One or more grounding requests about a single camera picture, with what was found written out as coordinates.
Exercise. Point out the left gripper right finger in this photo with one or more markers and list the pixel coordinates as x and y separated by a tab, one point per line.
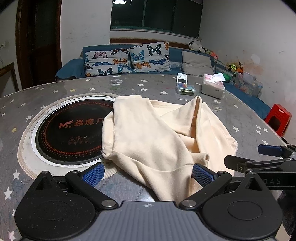
212	184

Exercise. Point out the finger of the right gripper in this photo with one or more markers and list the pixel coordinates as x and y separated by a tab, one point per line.
277	151
242	164

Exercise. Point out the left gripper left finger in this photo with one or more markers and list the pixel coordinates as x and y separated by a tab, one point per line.
83	183

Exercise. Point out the cream sweater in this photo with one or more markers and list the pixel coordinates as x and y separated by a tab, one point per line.
158	143

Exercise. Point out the red plastic stool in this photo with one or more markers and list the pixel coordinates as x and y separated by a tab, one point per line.
278	119

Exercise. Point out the grey star tablecloth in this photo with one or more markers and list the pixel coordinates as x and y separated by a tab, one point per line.
22	112

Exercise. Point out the black induction cooktop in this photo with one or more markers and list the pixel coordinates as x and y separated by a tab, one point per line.
72	135

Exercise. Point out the clear plastic storage bin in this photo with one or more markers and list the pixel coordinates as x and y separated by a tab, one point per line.
248	84

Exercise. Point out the white tissue box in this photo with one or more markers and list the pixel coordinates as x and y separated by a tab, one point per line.
213	85

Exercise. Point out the green bowl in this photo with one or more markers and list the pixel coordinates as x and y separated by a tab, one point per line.
227	77

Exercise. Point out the clear box colourful items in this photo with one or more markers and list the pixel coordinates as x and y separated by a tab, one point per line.
185	89

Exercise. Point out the white remote device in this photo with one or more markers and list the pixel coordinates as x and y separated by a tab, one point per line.
182	78

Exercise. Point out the grey cushion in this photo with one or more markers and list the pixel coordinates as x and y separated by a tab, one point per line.
196	64

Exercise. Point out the blue corner sofa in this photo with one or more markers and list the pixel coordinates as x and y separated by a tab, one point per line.
74	69

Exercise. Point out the left butterfly pillow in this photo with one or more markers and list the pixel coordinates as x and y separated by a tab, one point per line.
102	62

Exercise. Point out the butterfly pillow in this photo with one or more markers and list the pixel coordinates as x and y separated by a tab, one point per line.
102	62
154	57

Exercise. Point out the black white plush toy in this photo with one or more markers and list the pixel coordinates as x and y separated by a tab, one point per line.
195	46

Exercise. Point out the wooden side table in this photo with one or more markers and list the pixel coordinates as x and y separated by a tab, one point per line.
9	82

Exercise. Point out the right butterfly pillow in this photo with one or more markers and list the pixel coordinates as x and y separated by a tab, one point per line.
154	57

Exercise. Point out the dark window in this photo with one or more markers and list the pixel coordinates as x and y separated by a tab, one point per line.
181	17

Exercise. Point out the dark wooden door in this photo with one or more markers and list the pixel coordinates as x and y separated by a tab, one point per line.
38	47

